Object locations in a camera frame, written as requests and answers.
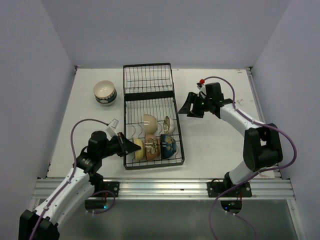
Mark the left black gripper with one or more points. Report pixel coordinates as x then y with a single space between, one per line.
127 145

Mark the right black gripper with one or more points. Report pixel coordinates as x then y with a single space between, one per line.
192 97

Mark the yellow green patterned bowl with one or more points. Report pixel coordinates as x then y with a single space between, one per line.
139 154

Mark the teal white dotted bowl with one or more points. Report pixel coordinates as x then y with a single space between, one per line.
109 99

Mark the white bowl blue stripes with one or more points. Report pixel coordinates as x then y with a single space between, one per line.
104 90

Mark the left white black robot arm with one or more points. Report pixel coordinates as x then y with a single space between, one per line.
82 182

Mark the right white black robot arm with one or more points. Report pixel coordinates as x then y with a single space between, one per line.
261 147

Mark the pink floral bowl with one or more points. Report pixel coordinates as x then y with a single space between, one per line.
152 147

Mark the beige plain bowl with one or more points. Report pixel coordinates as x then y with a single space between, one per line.
150 124

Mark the white scalloped patterned bowl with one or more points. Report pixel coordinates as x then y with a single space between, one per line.
169 125

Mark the dark blue floral bowl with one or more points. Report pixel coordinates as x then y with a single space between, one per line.
168 146

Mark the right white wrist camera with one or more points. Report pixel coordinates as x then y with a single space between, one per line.
202 88

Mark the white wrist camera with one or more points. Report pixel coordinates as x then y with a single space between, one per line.
111 128
202 88

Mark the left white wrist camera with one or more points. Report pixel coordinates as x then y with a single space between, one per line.
111 128

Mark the black wire dish rack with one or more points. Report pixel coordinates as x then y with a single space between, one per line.
149 89

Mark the aluminium mounting rail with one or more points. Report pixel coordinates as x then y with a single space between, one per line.
196 189

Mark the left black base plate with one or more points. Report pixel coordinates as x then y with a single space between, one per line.
110 189

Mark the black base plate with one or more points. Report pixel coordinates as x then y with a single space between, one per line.
228 189
110 189

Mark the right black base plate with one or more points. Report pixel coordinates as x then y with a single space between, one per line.
228 189

